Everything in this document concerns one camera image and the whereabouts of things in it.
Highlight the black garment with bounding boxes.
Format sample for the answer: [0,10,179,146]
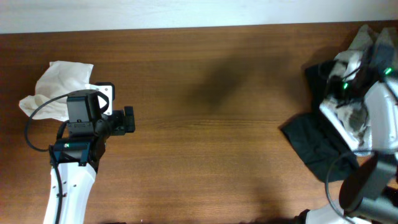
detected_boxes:
[280,60,359,182]

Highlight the khaki beige shorts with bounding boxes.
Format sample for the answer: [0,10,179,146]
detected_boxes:
[333,25,397,77]

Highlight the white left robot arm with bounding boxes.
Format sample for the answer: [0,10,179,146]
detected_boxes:
[44,90,136,223]

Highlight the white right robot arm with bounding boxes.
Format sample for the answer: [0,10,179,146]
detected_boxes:
[281,45,397,223]

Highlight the white crumpled cloth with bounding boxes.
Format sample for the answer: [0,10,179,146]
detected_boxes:
[19,61,93,121]

